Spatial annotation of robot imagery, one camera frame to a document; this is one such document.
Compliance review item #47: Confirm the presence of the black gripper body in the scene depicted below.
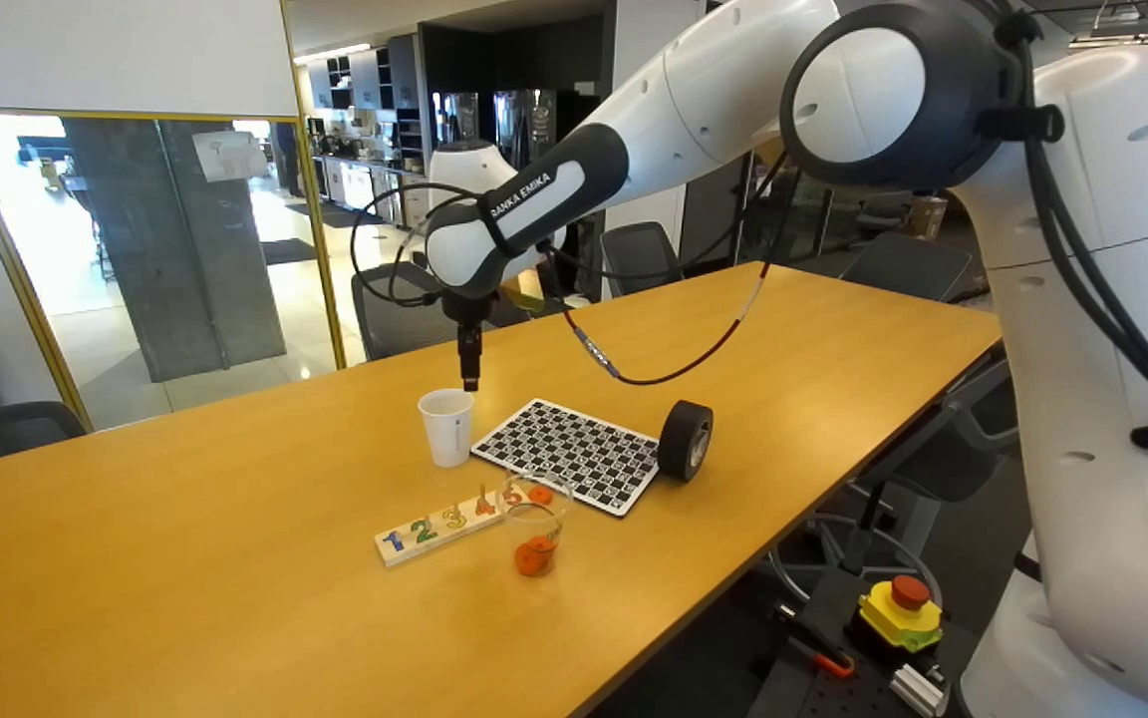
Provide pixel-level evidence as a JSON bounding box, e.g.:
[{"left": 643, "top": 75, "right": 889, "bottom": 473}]
[{"left": 442, "top": 293, "right": 489, "bottom": 366}]

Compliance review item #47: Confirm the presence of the orange disc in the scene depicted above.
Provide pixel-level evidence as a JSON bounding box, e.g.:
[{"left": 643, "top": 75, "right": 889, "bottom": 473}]
[
  {"left": 524, "top": 488, "right": 554, "bottom": 507},
  {"left": 514, "top": 534, "right": 559, "bottom": 580}
]

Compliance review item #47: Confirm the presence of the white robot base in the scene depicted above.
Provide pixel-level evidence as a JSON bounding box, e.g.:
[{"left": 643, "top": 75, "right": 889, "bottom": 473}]
[{"left": 955, "top": 48, "right": 1148, "bottom": 718}]

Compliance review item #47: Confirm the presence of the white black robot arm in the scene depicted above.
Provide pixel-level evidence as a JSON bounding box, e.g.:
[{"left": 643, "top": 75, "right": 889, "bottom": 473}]
[{"left": 431, "top": 0, "right": 1148, "bottom": 453}]

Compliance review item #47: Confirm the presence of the white plastic cup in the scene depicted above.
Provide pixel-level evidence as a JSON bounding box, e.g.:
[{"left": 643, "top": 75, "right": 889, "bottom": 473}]
[{"left": 417, "top": 387, "right": 473, "bottom": 467}]

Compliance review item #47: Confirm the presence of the clear colorless cup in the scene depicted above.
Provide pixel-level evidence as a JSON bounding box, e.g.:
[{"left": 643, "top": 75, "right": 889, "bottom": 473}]
[{"left": 528, "top": 502, "right": 562, "bottom": 543}]

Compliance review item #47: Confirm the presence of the grey office chair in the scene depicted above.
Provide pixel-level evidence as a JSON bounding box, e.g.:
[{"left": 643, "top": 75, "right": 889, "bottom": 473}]
[
  {"left": 600, "top": 225, "right": 681, "bottom": 296},
  {"left": 352, "top": 264, "right": 457, "bottom": 359}
]

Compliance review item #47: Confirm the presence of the checkered calibration board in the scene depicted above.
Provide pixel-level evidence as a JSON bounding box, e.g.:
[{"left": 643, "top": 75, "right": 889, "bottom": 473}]
[{"left": 469, "top": 398, "right": 657, "bottom": 518}]

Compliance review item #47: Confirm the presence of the wooden number peg board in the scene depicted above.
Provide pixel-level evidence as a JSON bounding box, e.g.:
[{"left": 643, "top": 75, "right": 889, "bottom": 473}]
[{"left": 370, "top": 482, "right": 528, "bottom": 568}]

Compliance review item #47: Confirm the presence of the black tape roll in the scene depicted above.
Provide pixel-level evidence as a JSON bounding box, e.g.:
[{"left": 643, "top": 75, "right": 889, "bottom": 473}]
[{"left": 657, "top": 398, "right": 712, "bottom": 482}]

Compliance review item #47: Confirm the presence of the yellow red emergency stop button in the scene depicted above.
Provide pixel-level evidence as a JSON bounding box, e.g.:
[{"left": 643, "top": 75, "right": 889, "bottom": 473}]
[{"left": 858, "top": 576, "right": 940, "bottom": 655}]

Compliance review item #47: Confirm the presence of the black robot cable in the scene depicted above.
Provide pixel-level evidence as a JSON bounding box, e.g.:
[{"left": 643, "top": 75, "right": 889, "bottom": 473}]
[{"left": 348, "top": 143, "right": 788, "bottom": 391}]

